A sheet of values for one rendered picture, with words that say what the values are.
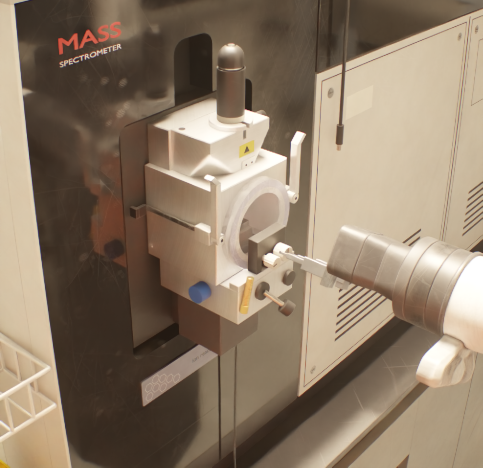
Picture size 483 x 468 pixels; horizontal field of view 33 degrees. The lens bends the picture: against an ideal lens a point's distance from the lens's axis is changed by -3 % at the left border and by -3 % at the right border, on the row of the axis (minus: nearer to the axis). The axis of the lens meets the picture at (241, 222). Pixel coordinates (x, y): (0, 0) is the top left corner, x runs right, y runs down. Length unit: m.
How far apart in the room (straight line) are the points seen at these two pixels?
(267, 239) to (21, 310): 0.23
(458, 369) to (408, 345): 0.72
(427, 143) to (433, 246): 0.57
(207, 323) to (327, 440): 0.43
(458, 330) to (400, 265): 0.07
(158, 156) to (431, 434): 0.94
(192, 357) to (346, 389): 0.43
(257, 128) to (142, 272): 0.19
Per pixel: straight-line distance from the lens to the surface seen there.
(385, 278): 0.70
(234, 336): 0.86
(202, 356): 0.95
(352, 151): 1.07
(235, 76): 0.74
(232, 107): 0.75
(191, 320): 0.86
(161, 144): 0.77
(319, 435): 1.24
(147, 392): 0.90
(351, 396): 1.31
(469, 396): 1.69
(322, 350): 1.19
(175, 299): 0.88
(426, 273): 0.69
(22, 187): 0.70
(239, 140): 0.76
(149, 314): 0.87
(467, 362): 0.73
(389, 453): 1.41
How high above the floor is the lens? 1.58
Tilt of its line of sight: 29 degrees down
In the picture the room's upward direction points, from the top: 1 degrees clockwise
